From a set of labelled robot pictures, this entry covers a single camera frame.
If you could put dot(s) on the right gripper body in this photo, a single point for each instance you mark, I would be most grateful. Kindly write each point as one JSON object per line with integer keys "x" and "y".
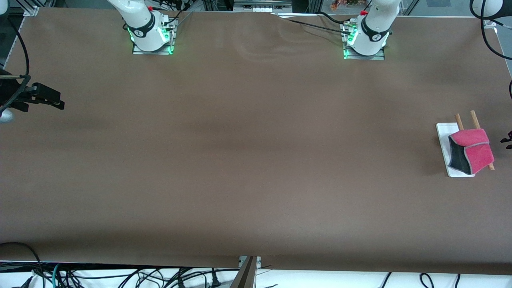
{"x": 8, "y": 92}

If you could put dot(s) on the pink towel with grey edge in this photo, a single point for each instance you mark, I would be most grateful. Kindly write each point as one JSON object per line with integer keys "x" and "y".
{"x": 476, "y": 154}

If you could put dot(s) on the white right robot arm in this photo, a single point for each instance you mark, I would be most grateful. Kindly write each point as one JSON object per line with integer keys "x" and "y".
{"x": 140, "y": 20}

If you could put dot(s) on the white rack with wooden bars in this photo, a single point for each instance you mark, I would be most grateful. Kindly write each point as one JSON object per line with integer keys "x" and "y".
{"x": 444, "y": 132}

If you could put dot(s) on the red orange background object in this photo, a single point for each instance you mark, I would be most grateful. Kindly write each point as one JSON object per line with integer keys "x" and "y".
{"x": 340, "y": 4}

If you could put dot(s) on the brown table cover sheet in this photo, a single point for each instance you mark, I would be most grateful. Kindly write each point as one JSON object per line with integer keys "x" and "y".
{"x": 256, "y": 160}

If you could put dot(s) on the white power strip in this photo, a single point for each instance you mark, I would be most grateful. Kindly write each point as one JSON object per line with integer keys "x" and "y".
{"x": 262, "y": 8}

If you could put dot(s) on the aluminium frame corner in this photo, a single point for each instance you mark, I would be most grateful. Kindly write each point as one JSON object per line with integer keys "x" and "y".
{"x": 490, "y": 22}

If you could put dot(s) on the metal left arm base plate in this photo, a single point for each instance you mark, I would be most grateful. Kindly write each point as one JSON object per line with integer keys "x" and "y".
{"x": 378, "y": 57}

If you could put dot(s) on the metal table bracket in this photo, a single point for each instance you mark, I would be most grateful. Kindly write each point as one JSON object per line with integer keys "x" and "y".
{"x": 246, "y": 276}

